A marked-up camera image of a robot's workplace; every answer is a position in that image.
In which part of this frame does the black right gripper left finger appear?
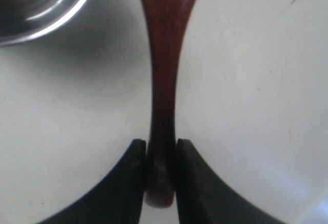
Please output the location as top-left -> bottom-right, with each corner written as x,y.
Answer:
42,139 -> 146,224

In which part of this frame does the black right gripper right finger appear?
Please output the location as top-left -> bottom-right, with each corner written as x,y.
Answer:
176,139 -> 280,224

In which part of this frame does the dark brown wooden spoon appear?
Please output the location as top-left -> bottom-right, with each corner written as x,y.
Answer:
141,0 -> 196,208

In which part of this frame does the stainless steel cup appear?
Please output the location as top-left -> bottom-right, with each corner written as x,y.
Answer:
1,0 -> 87,46

